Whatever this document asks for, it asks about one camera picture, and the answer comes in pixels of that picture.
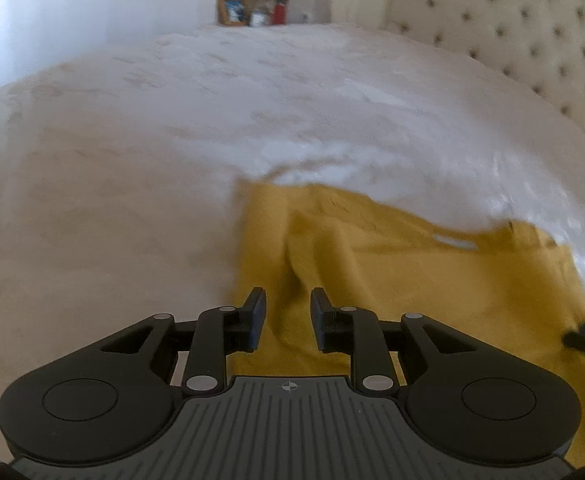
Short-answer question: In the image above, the yellow knit sweater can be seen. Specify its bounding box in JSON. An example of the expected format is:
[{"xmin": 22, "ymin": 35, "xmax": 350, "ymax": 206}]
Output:
[{"xmin": 230, "ymin": 183, "xmax": 585, "ymax": 466}]

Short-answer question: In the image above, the white bed cover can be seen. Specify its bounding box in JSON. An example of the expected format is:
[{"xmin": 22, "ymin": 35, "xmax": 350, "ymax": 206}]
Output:
[{"xmin": 0, "ymin": 25, "xmax": 585, "ymax": 460}]

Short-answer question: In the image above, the small glass jar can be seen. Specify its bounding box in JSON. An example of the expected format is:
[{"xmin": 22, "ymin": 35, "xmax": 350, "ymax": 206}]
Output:
[{"xmin": 249, "ymin": 8, "xmax": 271, "ymax": 28}]

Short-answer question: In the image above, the wooden picture frame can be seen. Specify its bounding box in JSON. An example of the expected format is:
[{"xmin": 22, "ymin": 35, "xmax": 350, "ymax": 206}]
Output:
[{"xmin": 216, "ymin": 0, "xmax": 248, "ymax": 26}]

